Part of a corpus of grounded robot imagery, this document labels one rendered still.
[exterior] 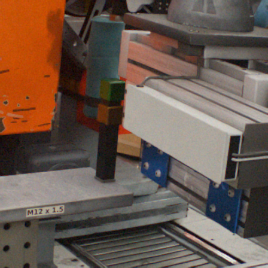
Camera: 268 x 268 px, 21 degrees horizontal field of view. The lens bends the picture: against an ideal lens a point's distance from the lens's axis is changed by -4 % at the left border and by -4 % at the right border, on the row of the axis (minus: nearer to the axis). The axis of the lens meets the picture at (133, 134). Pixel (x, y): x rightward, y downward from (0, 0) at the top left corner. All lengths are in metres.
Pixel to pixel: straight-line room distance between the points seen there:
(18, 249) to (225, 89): 0.56
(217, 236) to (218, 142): 1.38
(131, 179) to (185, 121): 1.29
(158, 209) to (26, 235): 0.91
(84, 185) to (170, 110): 0.52
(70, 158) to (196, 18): 0.76
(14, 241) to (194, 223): 1.04
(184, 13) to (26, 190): 0.49
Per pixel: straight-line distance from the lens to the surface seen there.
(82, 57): 1.99
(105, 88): 1.50
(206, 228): 2.36
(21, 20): 1.54
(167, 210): 2.33
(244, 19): 1.24
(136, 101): 1.12
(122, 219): 2.24
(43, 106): 1.60
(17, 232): 1.45
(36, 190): 1.48
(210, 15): 1.21
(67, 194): 1.47
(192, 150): 1.00
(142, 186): 2.28
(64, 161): 1.86
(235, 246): 2.25
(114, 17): 1.76
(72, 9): 2.31
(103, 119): 1.51
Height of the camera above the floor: 0.96
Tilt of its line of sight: 15 degrees down
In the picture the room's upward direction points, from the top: 5 degrees clockwise
